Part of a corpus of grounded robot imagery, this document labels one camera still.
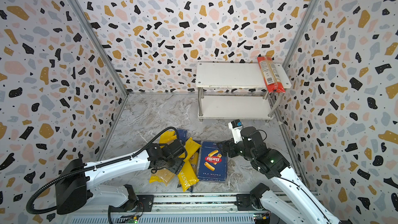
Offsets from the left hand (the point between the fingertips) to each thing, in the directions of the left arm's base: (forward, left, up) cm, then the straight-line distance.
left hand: (179, 163), depth 80 cm
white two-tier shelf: (+61, -37, -7) cm, 72 cm away
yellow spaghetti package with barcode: (-6, +5, +2) cm, 9 cm away
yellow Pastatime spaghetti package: (-6, -4, -2) cm, 8 cm away
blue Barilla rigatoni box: (0, -17, -1) cm, 17 cm away
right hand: (+4, -22, +16) cm, 28 cm away
